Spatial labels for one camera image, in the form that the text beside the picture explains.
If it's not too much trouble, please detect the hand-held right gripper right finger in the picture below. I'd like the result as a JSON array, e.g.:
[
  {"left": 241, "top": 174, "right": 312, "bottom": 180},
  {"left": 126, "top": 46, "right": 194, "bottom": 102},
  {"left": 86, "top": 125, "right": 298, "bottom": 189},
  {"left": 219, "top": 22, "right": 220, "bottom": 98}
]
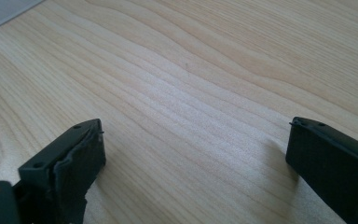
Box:
[{"left": 284, "top": 116, "right": 358, "bottom": 224}]

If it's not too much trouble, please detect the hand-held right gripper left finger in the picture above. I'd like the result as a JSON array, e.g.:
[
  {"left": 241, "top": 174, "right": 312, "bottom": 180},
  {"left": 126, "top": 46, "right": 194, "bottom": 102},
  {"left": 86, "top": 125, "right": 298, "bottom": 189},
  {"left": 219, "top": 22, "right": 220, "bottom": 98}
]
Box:
[{"left": 12, "top": 118, "right": 107, "bottom": 224}]

